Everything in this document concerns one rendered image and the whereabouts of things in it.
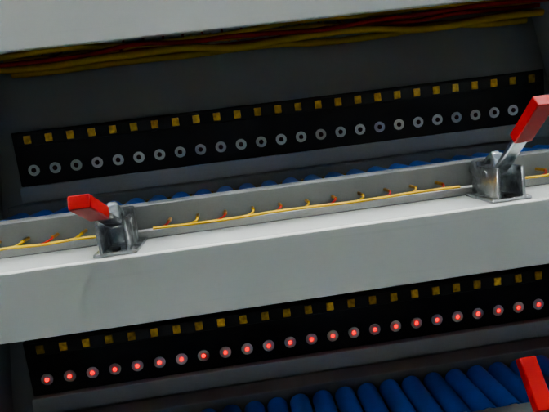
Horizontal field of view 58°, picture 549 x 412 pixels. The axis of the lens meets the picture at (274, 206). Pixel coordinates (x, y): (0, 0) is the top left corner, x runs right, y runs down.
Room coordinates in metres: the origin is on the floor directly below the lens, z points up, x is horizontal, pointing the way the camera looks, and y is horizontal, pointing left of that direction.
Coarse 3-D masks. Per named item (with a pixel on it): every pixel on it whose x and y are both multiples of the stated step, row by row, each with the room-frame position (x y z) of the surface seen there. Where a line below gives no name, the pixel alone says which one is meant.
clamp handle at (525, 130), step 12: (540, 96) 0.28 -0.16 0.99; (528, 108) 0.28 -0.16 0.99; (540, 108) 0.28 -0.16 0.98; (528, 120) 0.29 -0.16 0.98; (540, 120) 0.29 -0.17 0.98; (516, 132) 0.30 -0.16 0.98; (528, 132) 0.30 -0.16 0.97; (516, 144) 0.31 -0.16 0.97; (492, 156) 0.34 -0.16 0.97; (504, 156) 0.32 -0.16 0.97; (516, 156) 0.33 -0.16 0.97; (504, 168) 0.34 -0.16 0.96
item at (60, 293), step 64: (512, 128) 0.50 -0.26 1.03; (64, 192) 0.47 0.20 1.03; (64, 256) 0.33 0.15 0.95; (128, 256) 0.31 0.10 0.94; (192, 256) 0.31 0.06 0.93; (256, 256) 0.32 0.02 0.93; (320, 256) 0.32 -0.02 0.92; (384, 256) 0.33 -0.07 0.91; (448, 256) 0.33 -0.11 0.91; (512, 256) 0.34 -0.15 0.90; (0, 320) 0.31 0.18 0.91; (64, 320) 0.32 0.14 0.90; (128, 320) 0.32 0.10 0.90
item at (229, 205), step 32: (544, 160) 0.38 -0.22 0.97; (224, 192) 0.37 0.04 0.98; (256, 192) 0.36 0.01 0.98; (288, 192) 0.37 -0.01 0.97; (320, 192) 0.37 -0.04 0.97; (352, 192) 0.37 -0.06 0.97; (384, 192) 0.38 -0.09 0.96; (416, 192) 0.36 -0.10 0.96; (0, 224) 0.35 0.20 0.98; (32, 224) 0.35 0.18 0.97; (64, 224) 0.35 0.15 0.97; (160, 224) 0.36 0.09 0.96; (192, 224) 0.35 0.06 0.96
